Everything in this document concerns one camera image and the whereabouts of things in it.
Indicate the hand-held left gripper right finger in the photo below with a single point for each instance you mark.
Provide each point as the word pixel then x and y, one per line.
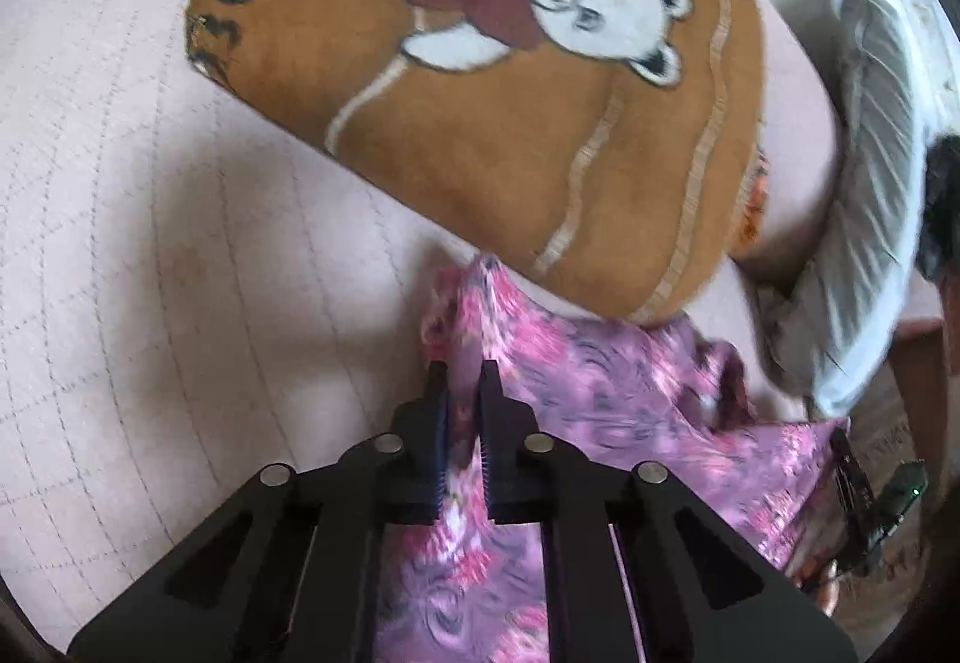
pixel 491 453

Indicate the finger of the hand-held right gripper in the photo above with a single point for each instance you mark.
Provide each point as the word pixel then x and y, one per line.
pixel 851 490

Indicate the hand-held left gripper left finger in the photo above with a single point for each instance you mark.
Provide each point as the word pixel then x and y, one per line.
pixel 439 442

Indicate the purple floral shirt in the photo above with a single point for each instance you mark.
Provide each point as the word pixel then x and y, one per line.
pixel 600 393

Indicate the person's right hand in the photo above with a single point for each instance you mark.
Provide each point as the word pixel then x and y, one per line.
pixel 819 588

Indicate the light blue pillow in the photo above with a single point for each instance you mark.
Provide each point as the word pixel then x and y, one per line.
pixel 862 220

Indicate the shiny orange cloth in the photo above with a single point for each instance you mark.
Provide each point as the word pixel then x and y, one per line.
pixel 754 205

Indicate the brown bear print cushion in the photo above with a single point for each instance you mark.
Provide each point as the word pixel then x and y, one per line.
pixel 525 145

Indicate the pink quilted bed sheet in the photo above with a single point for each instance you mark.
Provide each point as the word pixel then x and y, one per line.
pixel 187 258

